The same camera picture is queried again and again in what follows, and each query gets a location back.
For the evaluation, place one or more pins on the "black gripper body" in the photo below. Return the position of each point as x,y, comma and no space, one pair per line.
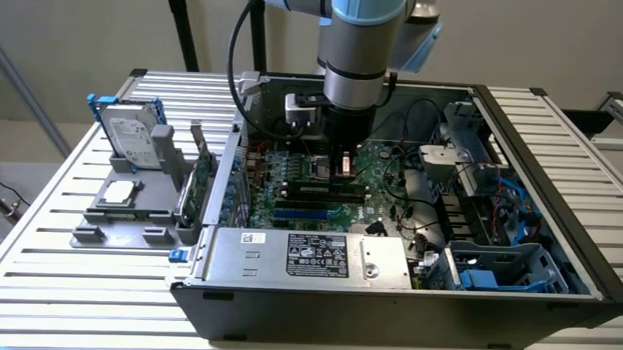
345,122

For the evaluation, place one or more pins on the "dark RAM stick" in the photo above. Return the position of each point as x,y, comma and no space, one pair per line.
316,189

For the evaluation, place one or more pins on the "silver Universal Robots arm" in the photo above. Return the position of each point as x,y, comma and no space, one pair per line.
351,47

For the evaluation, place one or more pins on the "black RAM slot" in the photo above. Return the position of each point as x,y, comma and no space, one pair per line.
321,198
292,184

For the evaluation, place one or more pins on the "blue expansion slot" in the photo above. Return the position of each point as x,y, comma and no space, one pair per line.
299,214

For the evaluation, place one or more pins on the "green RAM stick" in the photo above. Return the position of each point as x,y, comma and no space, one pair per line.
127,217

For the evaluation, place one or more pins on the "CPU socket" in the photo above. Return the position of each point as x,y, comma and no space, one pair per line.
317,166

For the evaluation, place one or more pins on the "green motherboard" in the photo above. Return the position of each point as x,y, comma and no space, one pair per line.
272,171

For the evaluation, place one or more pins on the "metal drive cage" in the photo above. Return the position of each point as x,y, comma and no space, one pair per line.
461,124

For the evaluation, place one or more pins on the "green graphics card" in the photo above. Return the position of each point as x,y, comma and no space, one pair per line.
196,182

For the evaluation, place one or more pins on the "black stand pole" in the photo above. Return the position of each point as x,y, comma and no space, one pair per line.
185,36
259,36

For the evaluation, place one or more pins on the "silver power supply unit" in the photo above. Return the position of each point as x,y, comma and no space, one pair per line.
272,260

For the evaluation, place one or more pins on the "blue disk caddy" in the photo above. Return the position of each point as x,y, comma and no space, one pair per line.
159,109

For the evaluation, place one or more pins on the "blue case latch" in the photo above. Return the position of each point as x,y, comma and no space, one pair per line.
177,255

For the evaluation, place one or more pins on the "black open PC case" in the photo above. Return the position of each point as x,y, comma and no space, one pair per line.
389,313

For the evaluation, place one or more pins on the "blue grey disk bay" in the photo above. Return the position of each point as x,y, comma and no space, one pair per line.
515,262

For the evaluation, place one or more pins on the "silver hard disk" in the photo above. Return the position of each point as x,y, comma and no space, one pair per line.
131,136

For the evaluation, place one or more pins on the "silver CPU chip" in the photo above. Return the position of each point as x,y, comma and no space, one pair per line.
119,191

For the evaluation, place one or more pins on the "grey parts rack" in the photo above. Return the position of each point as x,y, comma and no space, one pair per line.
121,233

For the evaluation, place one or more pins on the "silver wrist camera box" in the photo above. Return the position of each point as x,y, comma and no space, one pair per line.
300,109

